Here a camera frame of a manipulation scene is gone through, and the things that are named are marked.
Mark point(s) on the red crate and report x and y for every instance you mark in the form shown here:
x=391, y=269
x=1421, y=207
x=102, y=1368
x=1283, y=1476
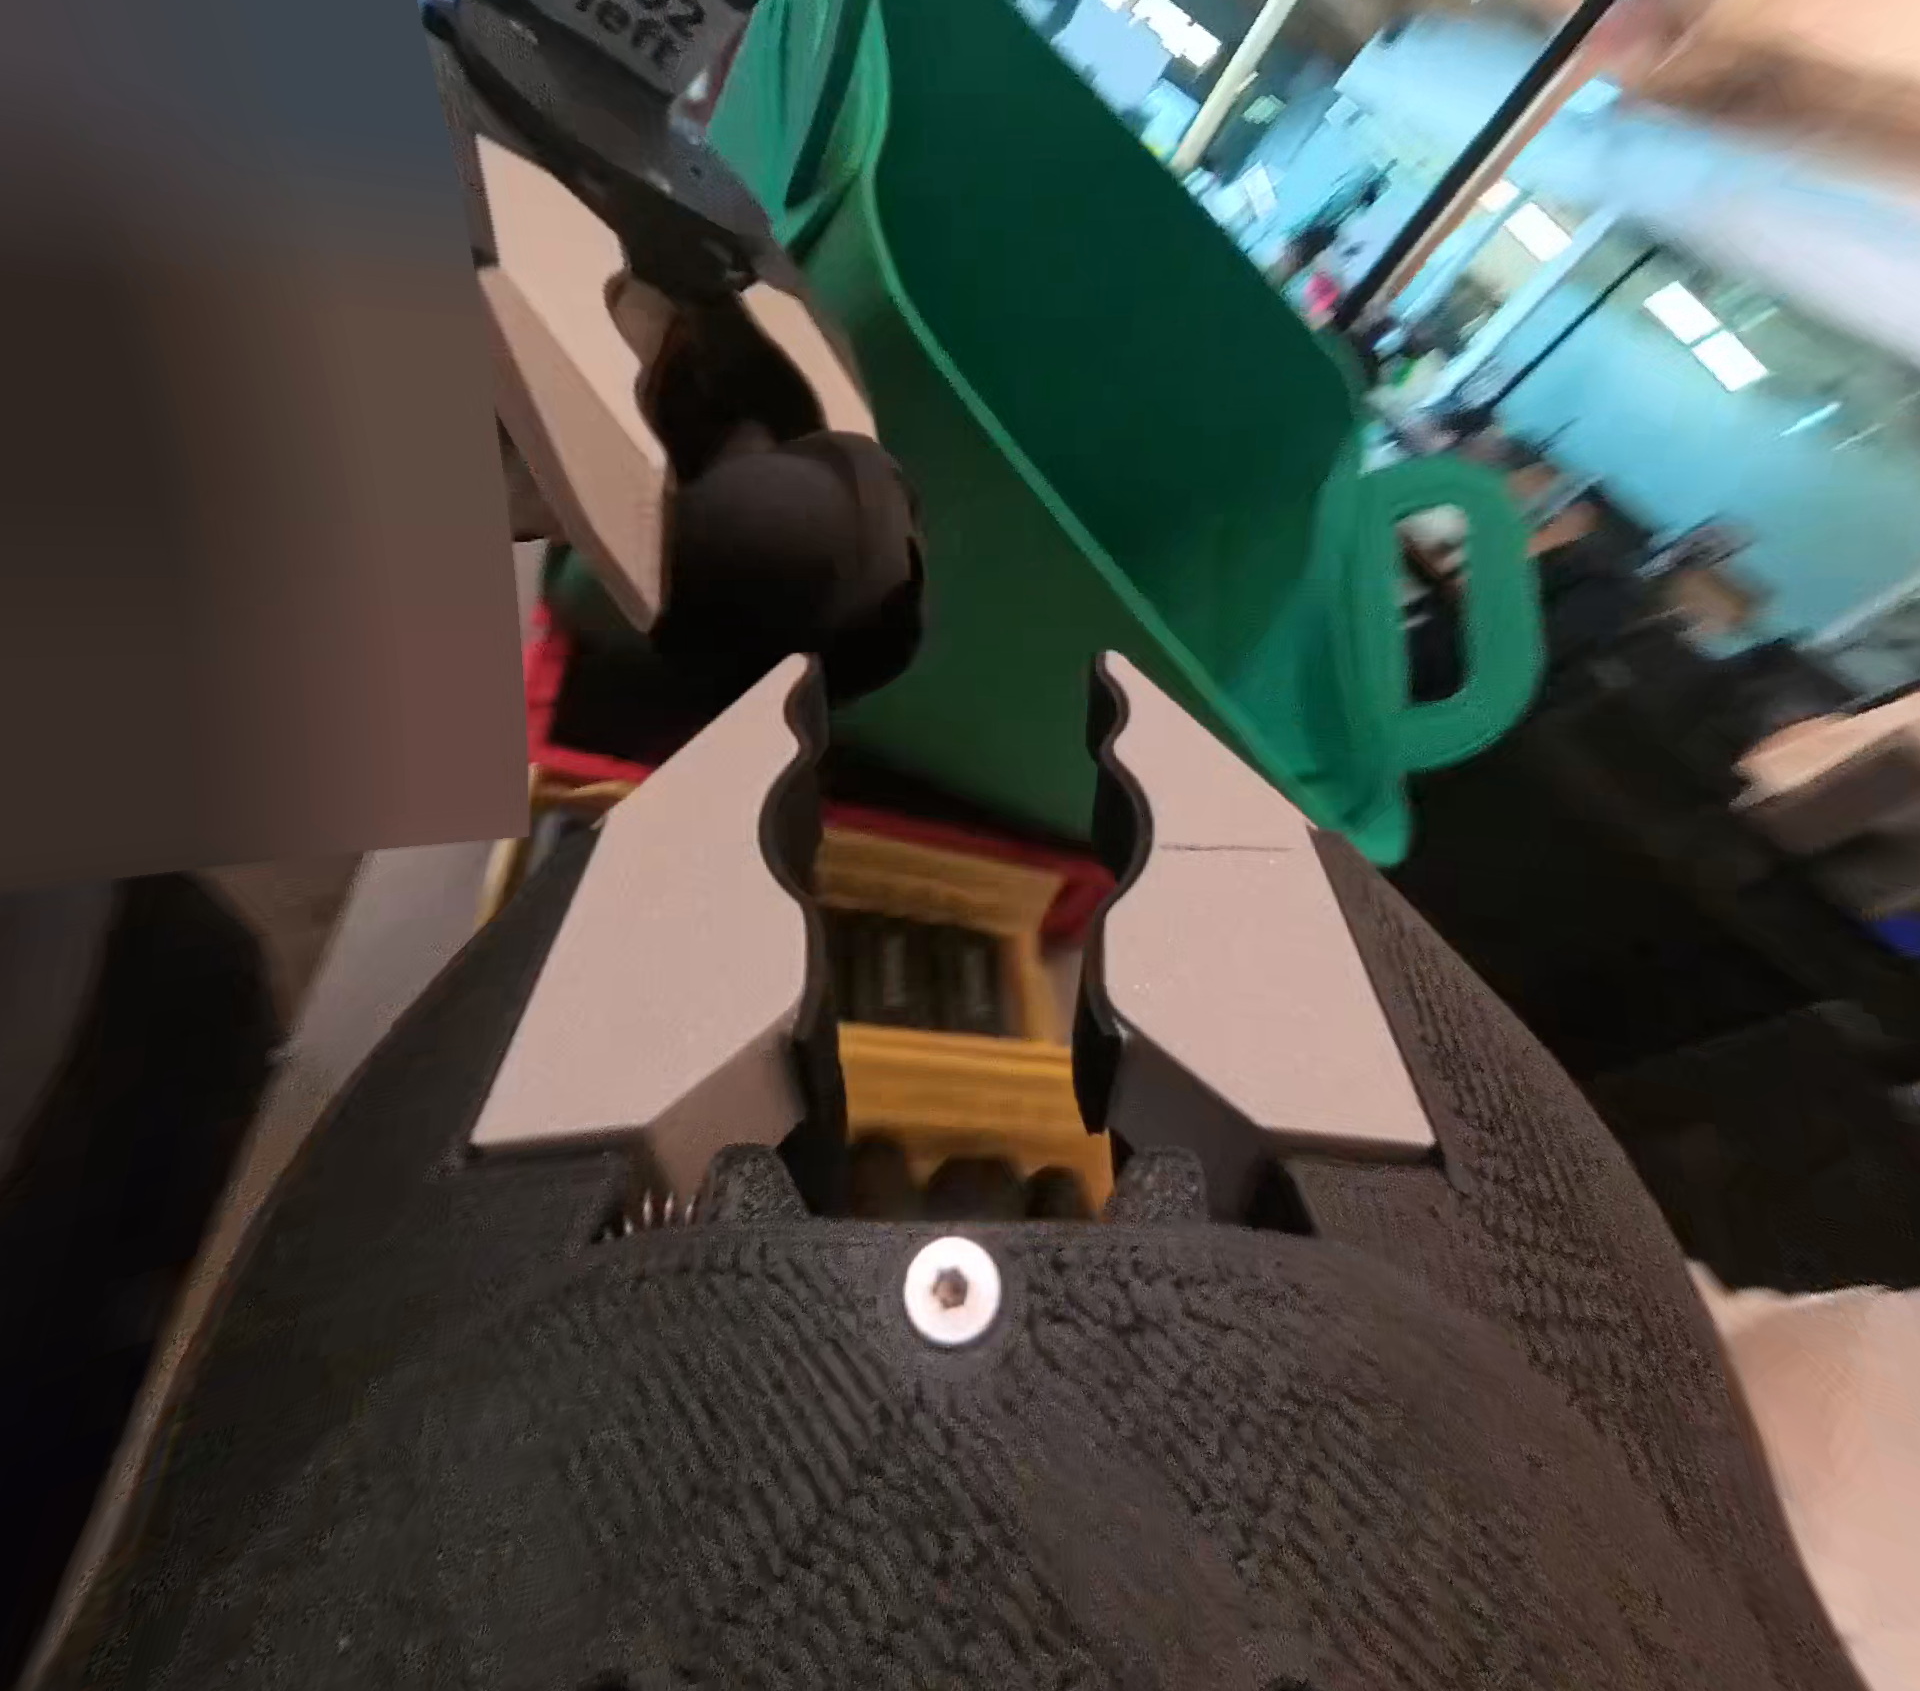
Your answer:
x=584, y=764

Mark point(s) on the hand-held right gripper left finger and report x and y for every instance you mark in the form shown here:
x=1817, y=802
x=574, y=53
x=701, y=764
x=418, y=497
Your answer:
x=645, y=956

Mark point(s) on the yellow bin with black cylinders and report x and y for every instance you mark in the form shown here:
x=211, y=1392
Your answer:
x=960, y=1084

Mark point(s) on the yellow bin with battery packs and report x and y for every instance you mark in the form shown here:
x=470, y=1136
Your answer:
x=915, y=874

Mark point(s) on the black stand pole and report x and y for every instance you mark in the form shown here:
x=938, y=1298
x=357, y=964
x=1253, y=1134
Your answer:
x=1514, y=101

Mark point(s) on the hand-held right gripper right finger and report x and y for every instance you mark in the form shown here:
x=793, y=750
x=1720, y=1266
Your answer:
x=1245, y=972

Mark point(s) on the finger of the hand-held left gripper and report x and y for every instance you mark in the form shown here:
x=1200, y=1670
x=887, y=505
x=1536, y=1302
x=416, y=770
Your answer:
x=578, y=401
x=819, y=371

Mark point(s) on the green chair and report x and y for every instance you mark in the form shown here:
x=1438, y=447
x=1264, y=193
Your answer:
x=1081, y=371

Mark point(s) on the black battery pack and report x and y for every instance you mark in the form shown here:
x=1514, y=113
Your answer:
x=972, y=972
x=883, y=972

